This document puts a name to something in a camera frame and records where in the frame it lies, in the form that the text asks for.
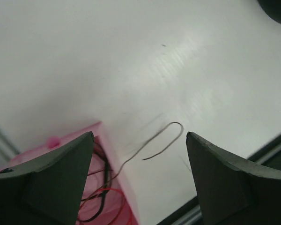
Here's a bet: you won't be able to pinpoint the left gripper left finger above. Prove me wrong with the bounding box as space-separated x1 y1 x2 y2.
0 132 94 225

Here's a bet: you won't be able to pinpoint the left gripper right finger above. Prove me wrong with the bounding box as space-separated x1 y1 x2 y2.
186 132 281 225

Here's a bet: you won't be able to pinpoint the tangled wires in box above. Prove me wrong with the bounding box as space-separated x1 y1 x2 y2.
77 140 133 225

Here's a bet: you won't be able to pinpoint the left aluminium frame post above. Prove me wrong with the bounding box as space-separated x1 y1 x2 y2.
0 128 21 161

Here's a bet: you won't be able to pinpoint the black cable spool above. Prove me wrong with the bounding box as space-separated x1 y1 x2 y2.
258 0 281 24

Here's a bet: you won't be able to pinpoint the pink plastic box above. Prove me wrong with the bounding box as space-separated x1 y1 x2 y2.
7 122 139 225

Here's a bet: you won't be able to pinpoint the brown wire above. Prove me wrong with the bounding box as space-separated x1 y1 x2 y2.
112 121 185 181

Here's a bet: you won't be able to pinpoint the front aluminium rail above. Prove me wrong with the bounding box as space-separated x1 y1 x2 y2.
162 132 281 225

